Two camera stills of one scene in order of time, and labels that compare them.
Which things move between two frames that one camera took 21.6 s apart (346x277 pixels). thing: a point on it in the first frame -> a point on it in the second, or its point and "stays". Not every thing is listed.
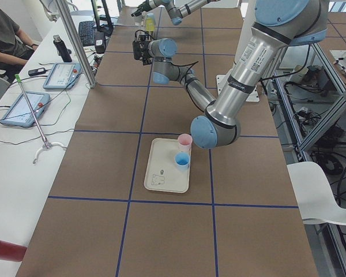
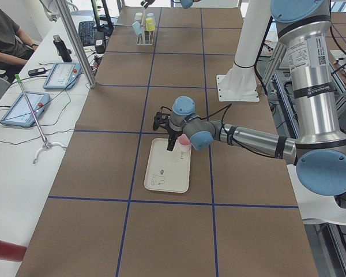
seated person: (8, 50) stays
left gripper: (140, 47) -> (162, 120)
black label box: (100, 41) stays
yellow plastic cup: (150, 24) stays
